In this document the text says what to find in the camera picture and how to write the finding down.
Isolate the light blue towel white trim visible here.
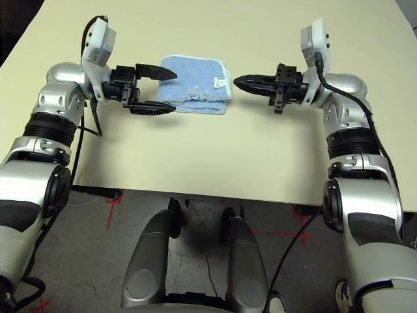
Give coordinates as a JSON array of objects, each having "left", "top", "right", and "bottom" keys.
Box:
[{"left": 156, "top": 54, "right": 234, "bottom": 116}]

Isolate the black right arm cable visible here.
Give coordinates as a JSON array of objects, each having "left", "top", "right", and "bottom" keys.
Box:
[{"left": 263, "top": 52, "right": 405, "bottom": 313}]

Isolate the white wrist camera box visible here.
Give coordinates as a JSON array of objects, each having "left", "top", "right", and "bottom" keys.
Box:
[
  {"left": 80, "top": 18, "right": 117, "bottom": 104},
  {"left": 300, "top": 17, "right": 334, "bottom": 108}
]

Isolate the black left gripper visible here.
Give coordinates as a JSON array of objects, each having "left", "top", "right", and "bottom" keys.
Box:
[{"left": 102, "top": 63, "right": 178, "bottom": 115}]

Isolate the robot waist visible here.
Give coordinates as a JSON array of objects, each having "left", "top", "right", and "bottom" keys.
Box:
[{"left": 120, "top": 292, "right": 273, "bottom": 313}]

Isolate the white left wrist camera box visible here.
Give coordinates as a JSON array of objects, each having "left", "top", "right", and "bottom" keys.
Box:
[{"left": 80, "top": 18, "right": 117, "bottom": 104}]

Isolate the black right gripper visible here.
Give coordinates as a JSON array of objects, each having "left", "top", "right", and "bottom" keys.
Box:
[{"left": 233, "top": 63, "right": 309, "bottom": 115}]

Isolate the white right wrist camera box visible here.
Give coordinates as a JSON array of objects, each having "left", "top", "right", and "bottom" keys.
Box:
[{"left": 300, "top": 17, "right": 334, "bottom": 108}]

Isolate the thin black floor cable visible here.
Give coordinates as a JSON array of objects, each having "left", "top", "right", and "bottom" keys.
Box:
[{"left": 204, "top": 254, "right": 220, "bottom": 297}]

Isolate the white sneaker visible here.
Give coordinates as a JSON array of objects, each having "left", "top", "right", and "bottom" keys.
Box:
[{"left": 335, "top": 279, "right": 355, "bottom": 313}]

